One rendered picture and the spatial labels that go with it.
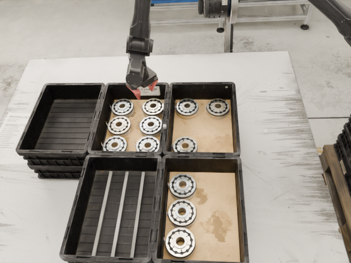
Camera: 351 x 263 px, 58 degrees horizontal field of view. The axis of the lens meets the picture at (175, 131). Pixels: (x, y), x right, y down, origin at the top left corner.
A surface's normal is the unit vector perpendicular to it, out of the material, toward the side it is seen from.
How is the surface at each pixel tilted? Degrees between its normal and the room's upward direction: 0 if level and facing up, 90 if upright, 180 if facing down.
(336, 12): 87
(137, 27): 85
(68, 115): 0
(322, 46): 0
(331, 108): 0
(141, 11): 85
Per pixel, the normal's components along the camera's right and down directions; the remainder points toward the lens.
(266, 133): -0.07, -0.61
